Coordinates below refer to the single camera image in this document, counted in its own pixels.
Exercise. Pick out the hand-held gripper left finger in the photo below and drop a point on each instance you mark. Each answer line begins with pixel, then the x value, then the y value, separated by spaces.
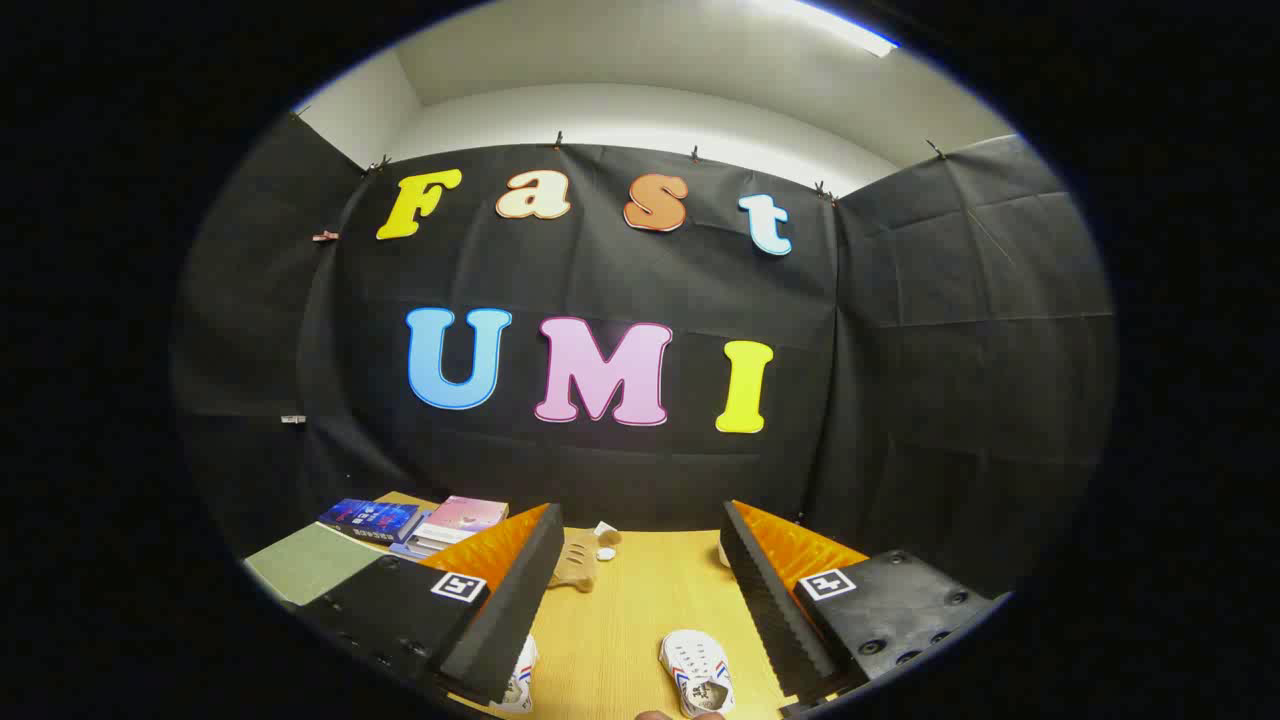
pixel 505 620

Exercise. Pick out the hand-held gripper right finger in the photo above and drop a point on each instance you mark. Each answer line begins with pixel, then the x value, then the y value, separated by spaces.
pixel 775 610

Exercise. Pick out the white striped canvas shoe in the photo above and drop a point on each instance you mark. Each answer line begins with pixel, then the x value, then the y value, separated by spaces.
pixel 520 682
pixel 695 672

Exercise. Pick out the beige fabric storage box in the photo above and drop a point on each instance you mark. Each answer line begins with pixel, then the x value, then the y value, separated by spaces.
pixel 310 565

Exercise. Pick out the brown plush toy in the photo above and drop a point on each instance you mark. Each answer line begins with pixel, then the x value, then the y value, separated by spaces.
pixel 578 565

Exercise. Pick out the grey book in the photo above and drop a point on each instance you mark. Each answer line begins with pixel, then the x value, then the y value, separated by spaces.
pixel 432 543

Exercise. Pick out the pink cover book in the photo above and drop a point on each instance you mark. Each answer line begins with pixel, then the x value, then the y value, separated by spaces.
pixel 465 515

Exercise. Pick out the lavender book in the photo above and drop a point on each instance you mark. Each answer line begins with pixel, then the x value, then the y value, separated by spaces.
pixel 408 551

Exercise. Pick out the dark blue book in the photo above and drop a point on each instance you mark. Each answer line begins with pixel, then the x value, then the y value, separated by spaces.
pixel 370 518

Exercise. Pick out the ceiling light strip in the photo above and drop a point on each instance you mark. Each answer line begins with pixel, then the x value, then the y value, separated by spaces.
pixel 850 30

